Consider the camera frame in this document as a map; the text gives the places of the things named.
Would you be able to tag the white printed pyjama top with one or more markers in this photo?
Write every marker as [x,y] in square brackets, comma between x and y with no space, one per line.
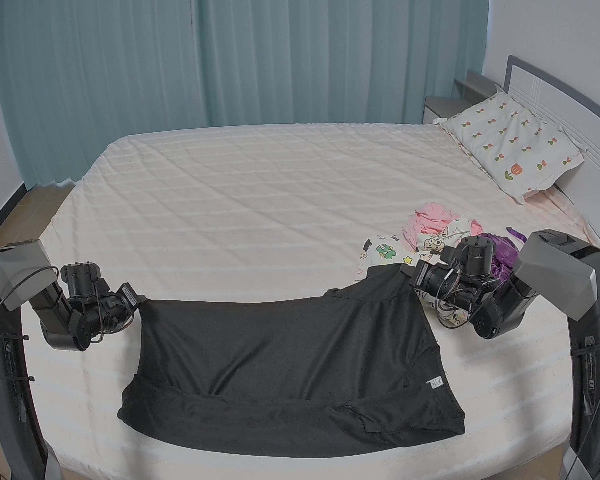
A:
[385,253]

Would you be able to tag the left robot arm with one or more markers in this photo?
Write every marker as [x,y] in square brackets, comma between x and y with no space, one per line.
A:
[20,273]

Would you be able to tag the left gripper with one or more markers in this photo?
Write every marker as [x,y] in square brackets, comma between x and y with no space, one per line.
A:
[130,302]

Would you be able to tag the purple garment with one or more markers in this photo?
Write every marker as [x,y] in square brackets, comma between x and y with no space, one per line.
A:
[502,258]

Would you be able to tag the bed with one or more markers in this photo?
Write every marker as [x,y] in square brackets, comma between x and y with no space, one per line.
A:
[255,193]

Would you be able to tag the grey bedside table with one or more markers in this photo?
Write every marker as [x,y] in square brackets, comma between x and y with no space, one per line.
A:
[445,105]

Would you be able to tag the black T-shirt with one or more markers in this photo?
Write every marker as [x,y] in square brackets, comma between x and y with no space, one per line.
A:
[280,358]

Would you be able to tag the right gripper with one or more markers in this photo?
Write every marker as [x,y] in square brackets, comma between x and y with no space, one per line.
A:
[432,278]

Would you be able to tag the pink garment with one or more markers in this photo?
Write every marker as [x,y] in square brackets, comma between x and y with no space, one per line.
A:
[430,218]

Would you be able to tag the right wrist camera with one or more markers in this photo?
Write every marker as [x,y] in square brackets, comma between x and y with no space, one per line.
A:
[451,255]

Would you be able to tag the blue-green curtain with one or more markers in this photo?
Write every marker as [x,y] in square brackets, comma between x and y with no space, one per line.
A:
[105,68]
[330,43]

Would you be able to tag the white printed pillow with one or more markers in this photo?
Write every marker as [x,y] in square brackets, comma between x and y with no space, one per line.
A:
[510,143]

